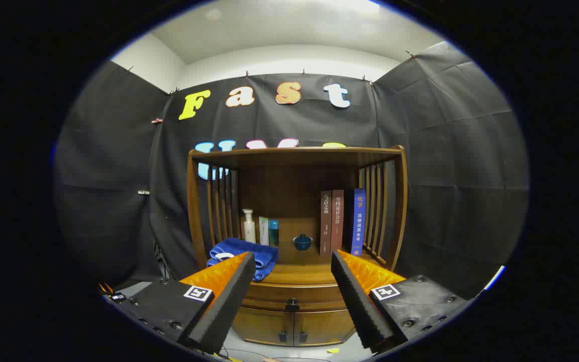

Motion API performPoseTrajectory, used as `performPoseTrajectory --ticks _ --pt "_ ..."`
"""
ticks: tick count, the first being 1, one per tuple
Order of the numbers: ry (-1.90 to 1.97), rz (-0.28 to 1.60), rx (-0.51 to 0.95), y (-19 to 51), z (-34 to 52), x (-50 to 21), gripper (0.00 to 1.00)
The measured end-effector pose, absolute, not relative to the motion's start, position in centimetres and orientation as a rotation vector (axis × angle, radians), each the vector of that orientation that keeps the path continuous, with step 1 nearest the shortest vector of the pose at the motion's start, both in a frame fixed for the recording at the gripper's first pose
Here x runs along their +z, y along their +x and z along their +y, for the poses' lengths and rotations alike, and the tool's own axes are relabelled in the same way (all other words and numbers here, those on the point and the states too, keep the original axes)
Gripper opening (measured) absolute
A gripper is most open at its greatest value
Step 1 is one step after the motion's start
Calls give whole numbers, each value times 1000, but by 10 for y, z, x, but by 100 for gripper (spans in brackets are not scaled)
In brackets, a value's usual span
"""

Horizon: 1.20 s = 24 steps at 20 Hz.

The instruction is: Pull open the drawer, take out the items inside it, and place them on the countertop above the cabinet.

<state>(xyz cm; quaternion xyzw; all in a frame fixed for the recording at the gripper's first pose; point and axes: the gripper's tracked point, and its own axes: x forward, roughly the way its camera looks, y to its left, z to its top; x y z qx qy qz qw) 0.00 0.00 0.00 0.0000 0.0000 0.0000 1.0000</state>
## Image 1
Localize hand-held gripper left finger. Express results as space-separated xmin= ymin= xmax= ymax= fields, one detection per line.
xmin=111 ymin=251 xmax=256 ymax=355

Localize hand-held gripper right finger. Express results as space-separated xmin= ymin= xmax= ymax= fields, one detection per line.
xmin=331 ymin=250 xmax=471 ymax=355

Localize wooden drawer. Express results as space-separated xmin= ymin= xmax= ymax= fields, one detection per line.
xmin=242 ymin=283 xmax=353 ymax=312

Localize wooden cabinet door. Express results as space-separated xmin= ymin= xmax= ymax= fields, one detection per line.
xmin=233 ymin=307 xmax=295 ymax=346
xmin=294 ymin=308 xmax=355 ymax=346

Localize wooden countertop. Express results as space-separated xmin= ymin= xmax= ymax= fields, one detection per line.
xmin=204 ymin=246 xmax=385 ymax=285

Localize wooden cabinet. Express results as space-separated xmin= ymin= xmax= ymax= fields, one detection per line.
xmin=186 ymin=145 xmax=408 ymax=347

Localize blue folded towel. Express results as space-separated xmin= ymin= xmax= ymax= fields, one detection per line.
xmin=207 ymin=237 xmax=279 ymax=281

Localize white pump bottle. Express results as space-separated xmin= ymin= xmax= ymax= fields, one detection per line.
xmin=242 ymin=209 xmax=257 ymax=244

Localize blue book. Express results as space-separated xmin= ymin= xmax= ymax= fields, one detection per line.
xmin=345 ymin=188 xmax=366 ymax=257

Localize dark brown book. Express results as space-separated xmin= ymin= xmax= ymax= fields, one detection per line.
xmin=320 ymin=191 xmax=332 ymax=257

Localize reddish brown book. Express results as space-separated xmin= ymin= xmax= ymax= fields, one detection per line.
xmin=331 ymin=190 xmax=345 ymax=253

